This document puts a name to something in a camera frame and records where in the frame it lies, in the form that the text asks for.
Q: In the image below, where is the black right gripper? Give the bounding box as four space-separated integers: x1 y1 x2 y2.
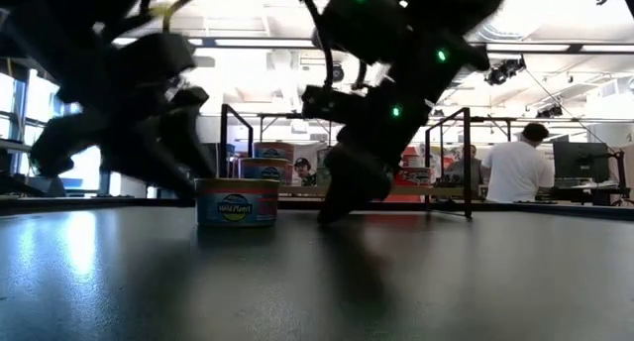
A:
301 82 432 226

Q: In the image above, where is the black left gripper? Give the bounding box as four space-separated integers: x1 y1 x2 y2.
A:
28 32 217 201

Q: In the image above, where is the red label tuna can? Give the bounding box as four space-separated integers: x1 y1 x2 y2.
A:
394 167 432 187

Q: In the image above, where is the person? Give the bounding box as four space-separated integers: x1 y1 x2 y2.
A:
443 143 484 186
292 157 318 187
482 122 555 204

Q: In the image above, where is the orange hanging cloth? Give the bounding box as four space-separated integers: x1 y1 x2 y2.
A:
385 145 422 203

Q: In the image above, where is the white hanging cloth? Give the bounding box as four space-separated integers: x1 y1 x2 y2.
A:
291 142 328 186

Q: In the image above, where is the black table mat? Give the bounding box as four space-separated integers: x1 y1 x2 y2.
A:
0 201 634 341

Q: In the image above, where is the large glass window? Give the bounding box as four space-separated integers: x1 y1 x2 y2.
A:
0 70 150 198

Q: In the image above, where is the grey side desk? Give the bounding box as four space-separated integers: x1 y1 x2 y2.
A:
0 138 31 157

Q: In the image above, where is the black track spotlight cluster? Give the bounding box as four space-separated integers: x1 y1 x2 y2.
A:
534 104 565 119
483 57 527 87

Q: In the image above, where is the black computer monitor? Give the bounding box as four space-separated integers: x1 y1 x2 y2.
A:
553 141 611 183

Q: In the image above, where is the cluttered background table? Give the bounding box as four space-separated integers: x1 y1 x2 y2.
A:
544 176 633 206

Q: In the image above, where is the black metal shelf frame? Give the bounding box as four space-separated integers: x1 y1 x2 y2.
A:
424 106 475 220
220 103 256 179

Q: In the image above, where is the colourful wall poster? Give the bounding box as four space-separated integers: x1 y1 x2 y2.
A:
430 145 467 183

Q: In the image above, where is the black background rig frame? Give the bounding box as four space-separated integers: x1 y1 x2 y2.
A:
473 116 634 181
256 112 334 149

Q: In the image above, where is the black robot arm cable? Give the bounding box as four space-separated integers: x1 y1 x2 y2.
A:
240 0 336 89

